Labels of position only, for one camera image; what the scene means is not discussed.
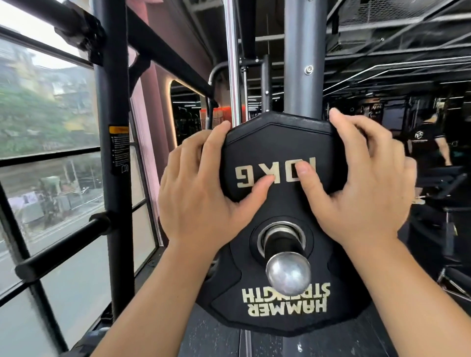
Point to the black window frame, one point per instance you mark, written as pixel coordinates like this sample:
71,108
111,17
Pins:
14,235

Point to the person's right middle finger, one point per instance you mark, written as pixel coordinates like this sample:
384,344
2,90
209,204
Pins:
375,134

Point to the black horizontal storage peg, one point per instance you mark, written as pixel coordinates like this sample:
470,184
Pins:
62,250

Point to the person's left forearm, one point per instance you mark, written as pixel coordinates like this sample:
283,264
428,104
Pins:
158,301

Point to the person's right forearm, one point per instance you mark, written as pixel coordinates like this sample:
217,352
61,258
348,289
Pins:
404,301

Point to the person's left middle finger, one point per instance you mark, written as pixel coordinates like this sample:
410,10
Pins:
193,150

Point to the person's left thumb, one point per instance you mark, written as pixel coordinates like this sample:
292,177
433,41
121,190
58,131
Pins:
254,196

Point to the person's right hand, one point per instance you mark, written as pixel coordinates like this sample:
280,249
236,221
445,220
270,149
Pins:
371,198

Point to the chrome guide rod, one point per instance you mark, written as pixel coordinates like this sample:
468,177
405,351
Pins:
232,62

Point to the black diagonal rack brace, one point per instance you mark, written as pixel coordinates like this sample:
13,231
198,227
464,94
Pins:
165,51

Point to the person's right thumb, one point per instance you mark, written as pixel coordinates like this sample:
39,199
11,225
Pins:
312,185

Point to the black rubber weight plate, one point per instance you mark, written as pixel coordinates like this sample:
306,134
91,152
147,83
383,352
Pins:
287,147

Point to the black steel rack post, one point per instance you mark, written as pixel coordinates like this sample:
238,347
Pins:
112,92

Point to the chrome-tipped weight storage peg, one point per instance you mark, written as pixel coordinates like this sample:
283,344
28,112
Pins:
288,270

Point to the person's left hand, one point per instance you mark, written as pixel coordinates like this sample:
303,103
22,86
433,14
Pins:
195,198

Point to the silver rack bolt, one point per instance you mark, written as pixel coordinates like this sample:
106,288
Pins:
308,69

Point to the person's right little finger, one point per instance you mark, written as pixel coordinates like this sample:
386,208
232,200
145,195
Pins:
411,171

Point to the yellow and black warning label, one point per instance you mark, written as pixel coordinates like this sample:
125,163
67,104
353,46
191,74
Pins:
119,150

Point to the grey steel rack upright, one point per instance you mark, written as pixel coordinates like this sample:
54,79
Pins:
304,55

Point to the lit wall mirror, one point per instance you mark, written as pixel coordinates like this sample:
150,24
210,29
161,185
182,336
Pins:
186,114

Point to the stack of orange weight plates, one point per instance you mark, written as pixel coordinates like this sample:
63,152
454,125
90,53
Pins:
220,116

